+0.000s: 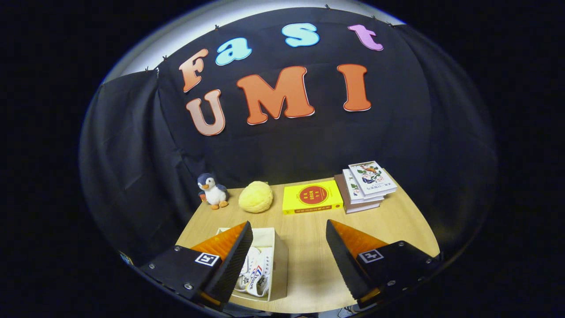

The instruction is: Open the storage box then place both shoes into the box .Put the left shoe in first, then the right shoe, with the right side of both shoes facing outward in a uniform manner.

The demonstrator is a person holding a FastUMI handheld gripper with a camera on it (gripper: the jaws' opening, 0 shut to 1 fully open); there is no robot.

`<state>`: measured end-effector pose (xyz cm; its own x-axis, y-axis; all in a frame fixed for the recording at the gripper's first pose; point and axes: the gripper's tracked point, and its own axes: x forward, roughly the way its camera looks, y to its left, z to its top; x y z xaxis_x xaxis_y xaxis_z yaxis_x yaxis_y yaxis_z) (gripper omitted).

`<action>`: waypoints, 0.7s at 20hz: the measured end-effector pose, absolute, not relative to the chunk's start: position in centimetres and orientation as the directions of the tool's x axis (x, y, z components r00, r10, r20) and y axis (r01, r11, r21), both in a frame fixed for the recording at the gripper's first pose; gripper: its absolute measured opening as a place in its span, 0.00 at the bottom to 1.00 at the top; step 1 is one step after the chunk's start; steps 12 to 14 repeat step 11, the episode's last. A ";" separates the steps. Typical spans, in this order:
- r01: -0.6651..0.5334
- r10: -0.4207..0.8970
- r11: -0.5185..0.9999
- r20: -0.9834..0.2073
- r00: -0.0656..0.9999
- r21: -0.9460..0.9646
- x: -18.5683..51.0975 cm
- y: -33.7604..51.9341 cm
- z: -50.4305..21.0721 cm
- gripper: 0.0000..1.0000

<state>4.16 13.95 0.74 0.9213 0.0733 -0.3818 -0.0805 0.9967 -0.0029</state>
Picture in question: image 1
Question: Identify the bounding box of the white floral cover book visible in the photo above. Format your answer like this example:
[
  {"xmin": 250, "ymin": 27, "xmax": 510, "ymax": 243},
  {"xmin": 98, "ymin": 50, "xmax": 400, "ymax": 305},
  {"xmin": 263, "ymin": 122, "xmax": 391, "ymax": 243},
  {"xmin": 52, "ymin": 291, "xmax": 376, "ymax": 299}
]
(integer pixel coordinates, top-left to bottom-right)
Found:
[{"xmin": 348, "ymin": 161, "xmax": 398, "ymax": 198}]

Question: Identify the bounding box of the brown cover book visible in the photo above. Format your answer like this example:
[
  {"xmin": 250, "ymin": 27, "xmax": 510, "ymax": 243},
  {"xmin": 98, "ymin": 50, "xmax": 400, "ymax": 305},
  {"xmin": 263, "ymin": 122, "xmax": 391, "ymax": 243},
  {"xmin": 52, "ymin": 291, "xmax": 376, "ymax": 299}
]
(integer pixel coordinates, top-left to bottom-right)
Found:
[{"xmin": 334, "ymin": 174, "xmax": 382, "ymax": 214}]

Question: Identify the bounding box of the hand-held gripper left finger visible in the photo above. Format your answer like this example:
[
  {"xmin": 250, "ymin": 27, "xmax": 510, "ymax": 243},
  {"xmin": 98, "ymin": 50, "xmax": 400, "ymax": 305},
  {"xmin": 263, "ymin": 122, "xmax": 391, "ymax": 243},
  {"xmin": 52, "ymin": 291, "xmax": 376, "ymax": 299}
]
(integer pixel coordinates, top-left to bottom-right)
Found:
[{"xmin": 140, "ymin": 221, "xmax": 254, "ymax": 312}]

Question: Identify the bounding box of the white canvas shoe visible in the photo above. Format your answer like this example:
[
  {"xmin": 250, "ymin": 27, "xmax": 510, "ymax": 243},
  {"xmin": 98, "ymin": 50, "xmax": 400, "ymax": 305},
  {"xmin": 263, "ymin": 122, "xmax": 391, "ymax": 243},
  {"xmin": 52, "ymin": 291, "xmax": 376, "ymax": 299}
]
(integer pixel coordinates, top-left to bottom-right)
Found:
[
  {"xmin": 236, "ymin": 247, "xmax": 274, "ymax": 297},
  {"xmin": 241, "ymin": 246, "xmax": 262, "ymax": 276}
]

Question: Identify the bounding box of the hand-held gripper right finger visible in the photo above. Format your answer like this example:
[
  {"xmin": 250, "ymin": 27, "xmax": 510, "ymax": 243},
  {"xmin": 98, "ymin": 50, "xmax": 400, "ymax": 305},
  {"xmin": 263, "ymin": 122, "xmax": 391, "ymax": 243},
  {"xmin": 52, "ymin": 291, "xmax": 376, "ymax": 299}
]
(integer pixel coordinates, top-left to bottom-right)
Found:
[{"xmin": 326, "ymin": 220, "xmax": 442, "ymax": 310}]

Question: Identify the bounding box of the cream fabric storage box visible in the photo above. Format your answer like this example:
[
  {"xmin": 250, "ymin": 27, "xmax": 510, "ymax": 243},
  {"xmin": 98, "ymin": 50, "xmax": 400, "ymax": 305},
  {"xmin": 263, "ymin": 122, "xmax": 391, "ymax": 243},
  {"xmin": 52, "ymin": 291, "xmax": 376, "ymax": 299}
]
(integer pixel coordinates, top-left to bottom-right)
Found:
[{"xmin": 216, "ymin": 227, "xmax": 289, "ymax": 303}]

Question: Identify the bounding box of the white illustrated book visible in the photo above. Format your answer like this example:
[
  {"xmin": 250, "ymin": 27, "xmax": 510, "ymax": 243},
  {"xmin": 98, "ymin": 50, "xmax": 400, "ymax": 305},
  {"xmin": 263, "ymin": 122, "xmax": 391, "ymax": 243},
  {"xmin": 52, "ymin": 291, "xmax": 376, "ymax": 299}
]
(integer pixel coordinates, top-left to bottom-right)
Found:
[{"xmin": 343, "ymin": 169, "xmax": 384, "ymax": 204}]

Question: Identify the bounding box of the yellow plush ball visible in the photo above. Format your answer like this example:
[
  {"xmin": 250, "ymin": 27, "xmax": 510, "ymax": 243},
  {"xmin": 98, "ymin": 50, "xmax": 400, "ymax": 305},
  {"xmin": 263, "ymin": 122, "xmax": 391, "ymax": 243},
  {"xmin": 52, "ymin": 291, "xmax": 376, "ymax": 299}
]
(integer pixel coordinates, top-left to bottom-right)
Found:
[{"xmin": 238, "ymin": 181, "xmax": 274, "ymax": 214}]

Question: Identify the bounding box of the yellow book with red circle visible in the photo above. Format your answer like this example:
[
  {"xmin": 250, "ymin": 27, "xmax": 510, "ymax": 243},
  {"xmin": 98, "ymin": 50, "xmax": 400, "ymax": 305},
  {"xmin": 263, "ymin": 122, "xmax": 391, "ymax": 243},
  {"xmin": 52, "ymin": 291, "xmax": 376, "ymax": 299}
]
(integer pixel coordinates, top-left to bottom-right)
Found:
[{"xmin": 282, "ymin": 180, "xmax": 344, "ymax": 215}]

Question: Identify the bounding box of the penguin plush toy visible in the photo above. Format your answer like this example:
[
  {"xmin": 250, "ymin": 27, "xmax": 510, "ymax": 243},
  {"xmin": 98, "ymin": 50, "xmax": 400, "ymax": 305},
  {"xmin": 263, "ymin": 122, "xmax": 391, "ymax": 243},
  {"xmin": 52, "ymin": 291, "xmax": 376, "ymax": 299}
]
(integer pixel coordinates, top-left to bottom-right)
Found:
[{"xmin": 197, "ymin": 173, "xmax": 230, "ymax": 210}]

